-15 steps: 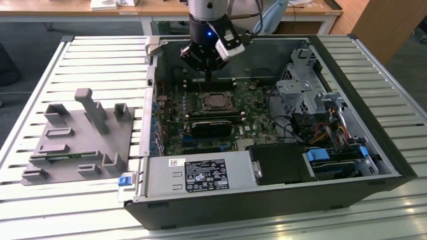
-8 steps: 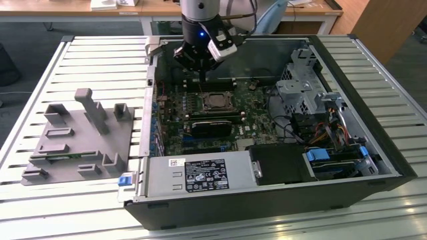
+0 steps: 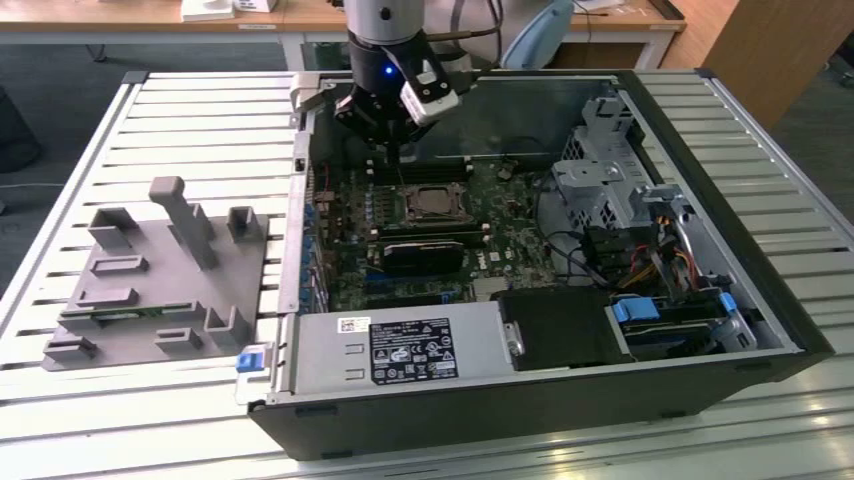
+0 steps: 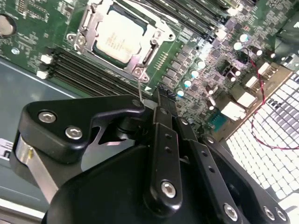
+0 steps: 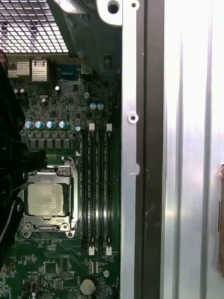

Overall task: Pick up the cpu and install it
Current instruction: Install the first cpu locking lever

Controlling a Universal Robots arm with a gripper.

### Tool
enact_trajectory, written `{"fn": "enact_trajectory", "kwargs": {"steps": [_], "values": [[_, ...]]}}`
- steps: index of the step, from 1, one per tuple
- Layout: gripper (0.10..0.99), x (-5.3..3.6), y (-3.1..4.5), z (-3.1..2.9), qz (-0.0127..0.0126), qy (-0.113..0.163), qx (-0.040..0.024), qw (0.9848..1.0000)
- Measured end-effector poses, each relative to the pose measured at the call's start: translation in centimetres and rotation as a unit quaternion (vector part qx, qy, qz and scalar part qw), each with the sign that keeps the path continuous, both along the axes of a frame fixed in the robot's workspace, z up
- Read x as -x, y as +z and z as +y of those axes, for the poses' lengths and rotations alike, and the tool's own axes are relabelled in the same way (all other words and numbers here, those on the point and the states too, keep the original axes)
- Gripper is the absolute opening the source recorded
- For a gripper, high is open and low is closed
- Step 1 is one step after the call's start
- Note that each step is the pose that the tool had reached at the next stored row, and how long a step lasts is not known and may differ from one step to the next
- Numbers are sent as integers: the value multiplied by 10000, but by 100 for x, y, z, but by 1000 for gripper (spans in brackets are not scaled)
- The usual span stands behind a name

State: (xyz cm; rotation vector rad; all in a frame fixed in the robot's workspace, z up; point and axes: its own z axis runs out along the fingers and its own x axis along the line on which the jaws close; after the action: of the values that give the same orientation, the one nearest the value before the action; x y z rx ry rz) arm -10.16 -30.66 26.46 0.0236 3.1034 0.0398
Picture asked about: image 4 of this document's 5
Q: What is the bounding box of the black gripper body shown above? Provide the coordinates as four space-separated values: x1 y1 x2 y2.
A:
43 145 220 224

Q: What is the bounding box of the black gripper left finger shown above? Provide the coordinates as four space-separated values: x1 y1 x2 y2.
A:
9 86 184 216

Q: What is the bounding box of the wire locking lever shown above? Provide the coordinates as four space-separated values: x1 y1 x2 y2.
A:
138 80 144 103

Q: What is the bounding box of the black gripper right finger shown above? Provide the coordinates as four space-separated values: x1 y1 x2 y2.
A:
165 92 292 224

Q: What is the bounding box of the metal socket cover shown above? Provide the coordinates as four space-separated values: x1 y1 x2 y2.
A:
77 0 175 77

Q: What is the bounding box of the silver CPU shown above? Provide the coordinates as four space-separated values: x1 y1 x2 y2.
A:
93 7 150 65

